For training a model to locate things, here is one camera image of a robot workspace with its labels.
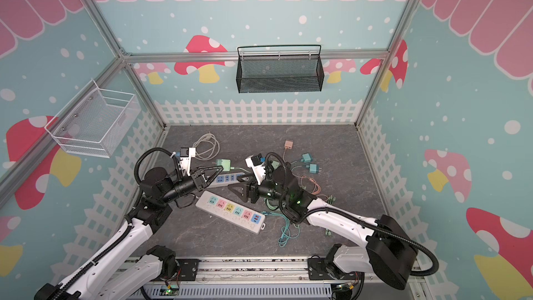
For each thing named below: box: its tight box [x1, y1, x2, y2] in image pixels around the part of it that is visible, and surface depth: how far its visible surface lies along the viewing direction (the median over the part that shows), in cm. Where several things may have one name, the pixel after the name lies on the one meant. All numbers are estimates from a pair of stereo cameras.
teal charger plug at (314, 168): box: [309, 163, 319, 174], surface depth 101 cm
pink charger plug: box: [284, 140, 294, 150], surface depth 111 cm
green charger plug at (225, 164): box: [215, 159, 232, 172], surface depth 71 cm
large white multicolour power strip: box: [195, 190, 266, 235], surface depth 87 cm
